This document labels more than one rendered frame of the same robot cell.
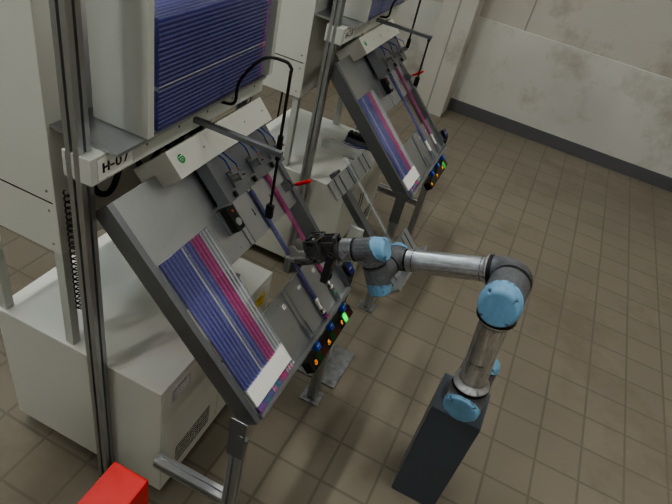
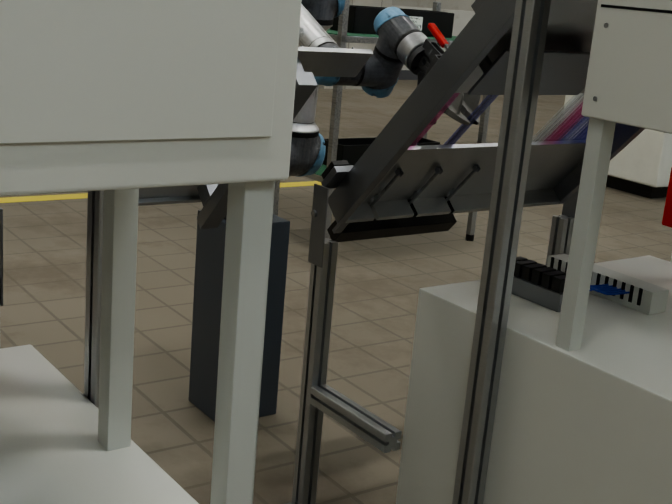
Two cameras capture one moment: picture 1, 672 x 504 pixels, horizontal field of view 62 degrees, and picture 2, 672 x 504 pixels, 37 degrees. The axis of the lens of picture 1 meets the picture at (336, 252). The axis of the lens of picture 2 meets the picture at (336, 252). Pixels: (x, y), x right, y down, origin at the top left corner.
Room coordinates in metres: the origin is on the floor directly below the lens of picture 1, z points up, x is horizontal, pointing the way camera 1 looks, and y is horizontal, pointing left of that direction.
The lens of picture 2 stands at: (3.23, 1.23, 1.18)
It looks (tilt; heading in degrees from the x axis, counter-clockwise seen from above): 15 degrees down; 218
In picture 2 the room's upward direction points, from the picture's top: 5 degrees clockwise
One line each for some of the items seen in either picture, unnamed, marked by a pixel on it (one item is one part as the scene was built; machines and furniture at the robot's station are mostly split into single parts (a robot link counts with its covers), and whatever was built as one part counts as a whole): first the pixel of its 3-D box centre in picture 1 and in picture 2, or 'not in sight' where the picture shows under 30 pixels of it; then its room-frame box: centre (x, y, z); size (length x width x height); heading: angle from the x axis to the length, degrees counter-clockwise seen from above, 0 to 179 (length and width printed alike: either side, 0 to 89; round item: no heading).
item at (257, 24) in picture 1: (199, 45); not in sight; (1.46, 0.49, 1.52); 0.51 x 0.13 x 0.27; 165
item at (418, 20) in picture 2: not in sight; (393, 21); (-0.54, -1.52, 1.01); 0.57 x 0.17 x 0.11; 165
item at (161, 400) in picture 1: (148, 345); (646, 467); (1.43, 0.62, 0.31); 0.70 x 0.65 x 0.62; 165
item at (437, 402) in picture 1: (438, 443); (237, 313); (1.35, -0.57, 0.28); 0.18 x 0.18 x 0.55; 74
